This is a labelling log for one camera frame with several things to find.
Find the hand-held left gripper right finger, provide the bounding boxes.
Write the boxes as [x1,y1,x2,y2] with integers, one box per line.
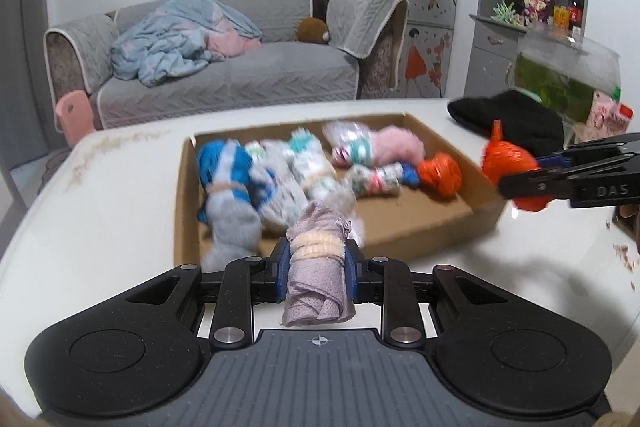
[343,238,507,351]

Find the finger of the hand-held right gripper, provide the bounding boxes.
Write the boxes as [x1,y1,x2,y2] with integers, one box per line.
[499,171,577,210]
[537,133,640,172]

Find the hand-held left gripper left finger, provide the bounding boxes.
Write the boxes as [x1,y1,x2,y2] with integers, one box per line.
[124,238,292,351]

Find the orange plastic bag bundle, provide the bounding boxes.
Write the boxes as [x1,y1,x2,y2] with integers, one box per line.
[480,119,551,214]
[416,153,463,198]

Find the lilac cloth bundle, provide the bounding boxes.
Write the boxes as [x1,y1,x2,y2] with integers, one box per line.
[280,199,358,328]

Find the white and blue sock bundle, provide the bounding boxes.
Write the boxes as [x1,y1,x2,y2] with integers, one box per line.
[247,142,311,233]

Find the blue and grey sock bundle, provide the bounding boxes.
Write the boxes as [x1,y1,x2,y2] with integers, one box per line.
[196,139,263,273]

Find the shallow cardboard box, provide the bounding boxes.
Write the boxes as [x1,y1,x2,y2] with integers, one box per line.
[174,112,508,275]

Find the white patterned fluffy sock bundle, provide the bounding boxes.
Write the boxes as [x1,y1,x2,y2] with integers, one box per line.
[345,161,421,198]

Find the teal and white sock bundle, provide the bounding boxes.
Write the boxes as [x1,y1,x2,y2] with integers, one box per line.
[287,129,358,208]

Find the clear plastic bundle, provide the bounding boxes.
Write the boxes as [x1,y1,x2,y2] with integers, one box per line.
[322,121,381,168]

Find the person's right hand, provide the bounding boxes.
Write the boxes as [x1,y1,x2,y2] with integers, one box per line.
[611,204,640,254]

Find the pink snack packet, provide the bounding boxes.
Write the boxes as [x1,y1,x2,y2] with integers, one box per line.
[585,89,633,142]

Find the black knit hat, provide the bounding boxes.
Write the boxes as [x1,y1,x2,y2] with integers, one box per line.
[447,89,566,158]

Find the grey cabinet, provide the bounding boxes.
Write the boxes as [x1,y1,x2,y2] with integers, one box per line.
[465,0,591,100]

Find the purple snack packet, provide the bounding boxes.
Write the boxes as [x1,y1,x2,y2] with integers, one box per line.
[520,0,552,24]

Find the green artificial plant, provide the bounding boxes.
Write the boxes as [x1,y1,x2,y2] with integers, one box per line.
[491,0,523,25]

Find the grey covered sofa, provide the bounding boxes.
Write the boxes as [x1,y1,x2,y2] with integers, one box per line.
[44,0,410,130]

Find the grey fridge with floral stickers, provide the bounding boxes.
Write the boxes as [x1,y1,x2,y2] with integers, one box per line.
[351,0,461,100]

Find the pink cloth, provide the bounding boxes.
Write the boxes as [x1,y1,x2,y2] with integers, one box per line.
[205,29,256,60]

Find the brown plush toy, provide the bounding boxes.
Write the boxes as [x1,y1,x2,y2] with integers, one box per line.
[296,17,331,45]

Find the floor mat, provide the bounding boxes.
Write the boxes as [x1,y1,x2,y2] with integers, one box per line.
[37,147,71,195]

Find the light blue blanket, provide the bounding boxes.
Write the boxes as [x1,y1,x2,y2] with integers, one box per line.
[111,0,263,88]

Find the pink plastic child chair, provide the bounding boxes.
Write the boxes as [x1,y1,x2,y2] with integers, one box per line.
[55,89,96,148]

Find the grey door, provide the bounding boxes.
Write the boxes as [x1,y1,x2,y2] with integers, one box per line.
[0,0,53,210]

